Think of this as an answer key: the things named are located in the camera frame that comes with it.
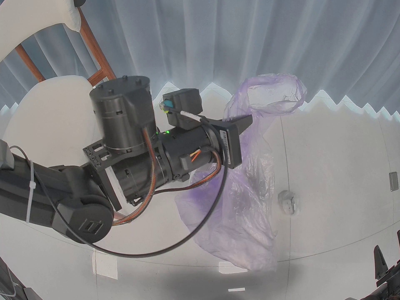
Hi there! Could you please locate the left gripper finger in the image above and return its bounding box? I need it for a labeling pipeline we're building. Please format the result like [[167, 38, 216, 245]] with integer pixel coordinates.
[[232, 115, 253, 134]]

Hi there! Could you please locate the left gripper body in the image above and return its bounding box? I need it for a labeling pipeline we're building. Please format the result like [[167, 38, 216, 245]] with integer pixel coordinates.
[[158, 119, 243, 182]]

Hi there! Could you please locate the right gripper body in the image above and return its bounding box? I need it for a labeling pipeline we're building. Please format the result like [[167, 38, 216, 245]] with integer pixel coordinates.
[[359, 261, 400, 300]]

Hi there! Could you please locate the purple plastic bag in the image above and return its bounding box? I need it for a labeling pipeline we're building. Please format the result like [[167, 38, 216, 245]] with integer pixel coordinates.
[[174, 73, 308, 273]]

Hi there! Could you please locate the crumpled white paper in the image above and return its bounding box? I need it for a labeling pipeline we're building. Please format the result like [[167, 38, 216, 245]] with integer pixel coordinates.
[[278, 190, 302, 215]]

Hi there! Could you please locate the pale blue curtain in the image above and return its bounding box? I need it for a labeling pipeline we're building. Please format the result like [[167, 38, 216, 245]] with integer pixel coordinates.
[[0, 0, 400, 119]]

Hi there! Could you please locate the white cushioned wooden chair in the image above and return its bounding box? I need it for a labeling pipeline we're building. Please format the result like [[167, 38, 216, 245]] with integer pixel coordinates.
[[0, 0, 127, 221]]

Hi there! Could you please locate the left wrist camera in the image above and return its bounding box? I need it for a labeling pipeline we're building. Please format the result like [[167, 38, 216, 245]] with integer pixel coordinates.
[[162, 88, 204, 131]]

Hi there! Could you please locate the black cable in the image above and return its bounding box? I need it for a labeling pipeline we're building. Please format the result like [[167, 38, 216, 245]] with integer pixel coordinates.
[[9, 114, 228, 259]]

